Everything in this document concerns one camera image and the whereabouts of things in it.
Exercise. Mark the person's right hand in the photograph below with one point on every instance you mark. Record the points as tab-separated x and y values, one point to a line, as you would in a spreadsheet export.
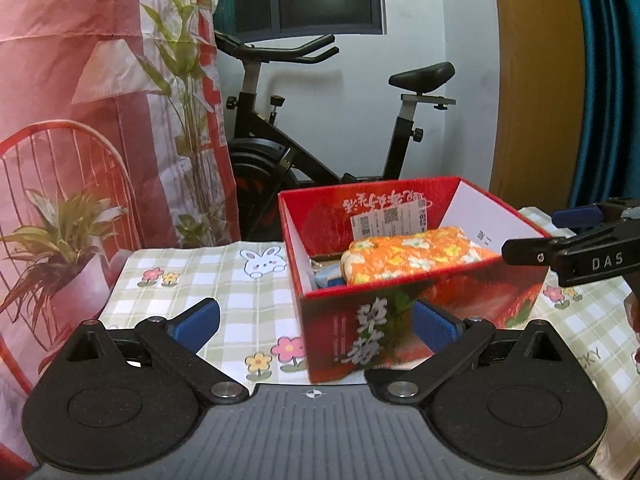
632	310

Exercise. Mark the teal curtain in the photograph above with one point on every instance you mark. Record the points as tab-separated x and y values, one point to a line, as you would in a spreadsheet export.
607	163

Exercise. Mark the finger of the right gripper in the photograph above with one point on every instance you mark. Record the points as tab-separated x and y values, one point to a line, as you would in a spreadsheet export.
584	217
545	251

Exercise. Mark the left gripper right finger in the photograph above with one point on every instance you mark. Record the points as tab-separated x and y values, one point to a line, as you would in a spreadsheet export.
456	345

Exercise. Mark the blue item in box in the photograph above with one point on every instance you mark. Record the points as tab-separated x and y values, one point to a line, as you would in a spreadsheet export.
329	276

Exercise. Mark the red printed backdrop cloth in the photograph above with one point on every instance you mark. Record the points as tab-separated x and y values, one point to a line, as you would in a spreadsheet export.
112	140

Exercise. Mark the red strawberry cardboard box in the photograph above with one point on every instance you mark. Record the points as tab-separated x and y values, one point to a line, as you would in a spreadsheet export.
353	327

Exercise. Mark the orange floral soft pouch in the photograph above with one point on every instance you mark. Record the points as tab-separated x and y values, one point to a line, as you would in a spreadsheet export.
382	258

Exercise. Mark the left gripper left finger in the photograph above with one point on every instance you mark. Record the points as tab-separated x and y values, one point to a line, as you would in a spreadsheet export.
175	343

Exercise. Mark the wooden door frame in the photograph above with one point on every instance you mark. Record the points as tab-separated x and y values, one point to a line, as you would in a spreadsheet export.
541	99

